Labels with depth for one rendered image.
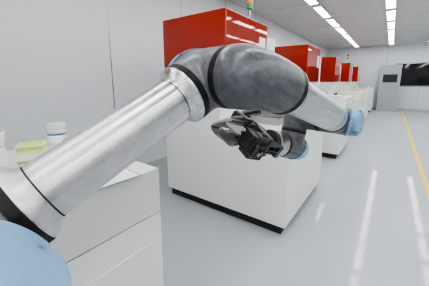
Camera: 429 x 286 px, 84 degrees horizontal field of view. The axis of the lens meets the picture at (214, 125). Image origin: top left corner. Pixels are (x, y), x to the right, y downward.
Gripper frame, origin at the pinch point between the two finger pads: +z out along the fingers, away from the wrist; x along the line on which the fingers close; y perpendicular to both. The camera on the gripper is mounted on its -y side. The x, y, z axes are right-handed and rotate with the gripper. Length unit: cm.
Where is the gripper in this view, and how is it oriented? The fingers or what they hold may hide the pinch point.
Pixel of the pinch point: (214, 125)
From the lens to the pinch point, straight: 59.5
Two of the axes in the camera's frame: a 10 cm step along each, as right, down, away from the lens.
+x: -4.7, 8.0, 3.6
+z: -7.8, -1.9, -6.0
